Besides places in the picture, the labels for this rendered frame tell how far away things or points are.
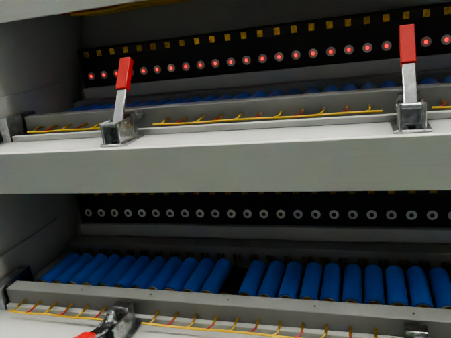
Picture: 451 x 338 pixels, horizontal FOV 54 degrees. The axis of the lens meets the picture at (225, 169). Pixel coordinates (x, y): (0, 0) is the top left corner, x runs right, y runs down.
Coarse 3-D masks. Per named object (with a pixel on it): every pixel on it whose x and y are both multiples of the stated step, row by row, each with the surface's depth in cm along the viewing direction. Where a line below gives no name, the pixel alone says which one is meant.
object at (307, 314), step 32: (32, 288) 49; (64, 288) 48; (96, 288) 47; (128, 288) 46; (192, 320) 42; (224, 320) 42; (256, 320) 41; (288, 320) 40; (320, 320) 39; (352, 320) 38; (384, 320) 37; (416, 320) 36; (448, 320) 36
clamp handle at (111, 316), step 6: (108, 318) 41; (114, 318) 41; (108, 324) 41; (114, 324) 41; (96, 330) 39; (102, 330) 39; (108, 330) 40; (78, 336) 37; (84, 336) 37; (90, 336) 37; (96, 336) 38
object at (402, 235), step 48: (48, 240) 59; (336, 240) 51; (384, 240) 49; (432, 240) 47; (0, 288) 49; (0, 336) 45; (48, 336) 44; (144, 336) 42; (192, 336) 41; (240, 336) 41
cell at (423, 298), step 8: (408, 272) 44; (416, 272) 43; (424, 272) 44; (408, 280) 43; (416, 280) 42; (424, 280) 42; (416, 288) 41; (424, 288) 41; (416, 296) 40; (424, 296) 40; (416, 304) 39; (424, 304) 39; (432, 304) 39
